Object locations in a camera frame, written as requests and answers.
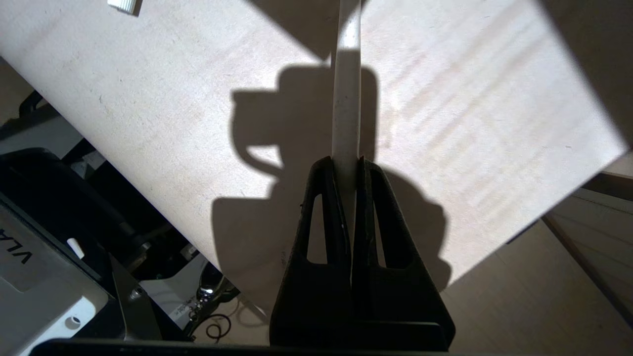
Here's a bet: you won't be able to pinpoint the white black robot chassis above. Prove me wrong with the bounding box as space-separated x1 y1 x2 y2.
0 89 238 347

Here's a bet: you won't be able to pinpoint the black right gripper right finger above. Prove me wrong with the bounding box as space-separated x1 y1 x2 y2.
352 157 455 347

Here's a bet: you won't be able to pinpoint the white toothbrush dark bristles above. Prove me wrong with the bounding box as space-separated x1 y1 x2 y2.
330 0 362 233

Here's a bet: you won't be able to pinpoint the small white toothpaste tube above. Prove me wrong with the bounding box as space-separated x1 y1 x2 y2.
107 0 144 15

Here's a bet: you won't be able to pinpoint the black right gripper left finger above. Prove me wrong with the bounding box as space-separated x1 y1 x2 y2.
270 156 353 347

